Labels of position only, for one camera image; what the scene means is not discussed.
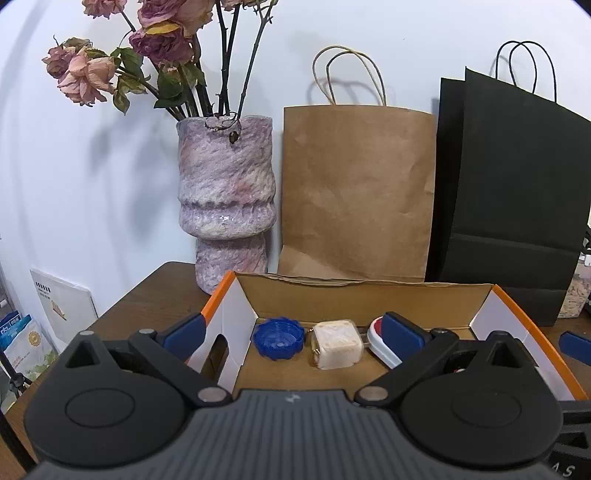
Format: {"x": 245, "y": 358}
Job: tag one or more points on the black paper bag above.
{"x": 508, "y": 184}

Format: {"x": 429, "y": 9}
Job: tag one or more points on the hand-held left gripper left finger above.
{"x": 184, "y": 334}

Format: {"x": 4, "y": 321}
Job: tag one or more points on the beige square block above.
{"x": 337, "y": 344}

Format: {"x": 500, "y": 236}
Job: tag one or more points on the blue white packet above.
{"x": 9, "y": 324}

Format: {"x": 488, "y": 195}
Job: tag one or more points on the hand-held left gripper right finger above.
{"x": 404, "y": 334}

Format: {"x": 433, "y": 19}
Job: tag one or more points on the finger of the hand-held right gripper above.
{"x": 575, "y": 344}

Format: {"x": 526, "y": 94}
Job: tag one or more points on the white printed card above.
{"x": 64, "y": 295}

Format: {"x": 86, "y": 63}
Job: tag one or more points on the blue and white packets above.
{"x": 32, "y": 344}

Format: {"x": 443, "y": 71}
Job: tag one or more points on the red white lint brush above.
{"x": 375, "y": 341}

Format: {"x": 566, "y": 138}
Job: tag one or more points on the brown paper bag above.
{"x": 355, "y": 184}

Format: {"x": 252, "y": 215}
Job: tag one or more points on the clear snack container black clips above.
{"x": 577, "y": 290}

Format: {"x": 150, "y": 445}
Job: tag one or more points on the orange printed cardboard box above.
{"x": 351, "y": 295}

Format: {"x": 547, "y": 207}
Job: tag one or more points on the dried pink rose bouquet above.
{"x": 159, "y": 44}

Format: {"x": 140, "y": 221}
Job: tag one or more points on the blue ridged bottle cap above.
{"x": 277, "y": 337}

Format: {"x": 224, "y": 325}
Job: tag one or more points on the black light stand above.
{"x": 17, "y": 381}

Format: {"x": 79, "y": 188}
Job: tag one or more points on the pink mottled ceramic vase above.
{"x": 226, "y": 194}

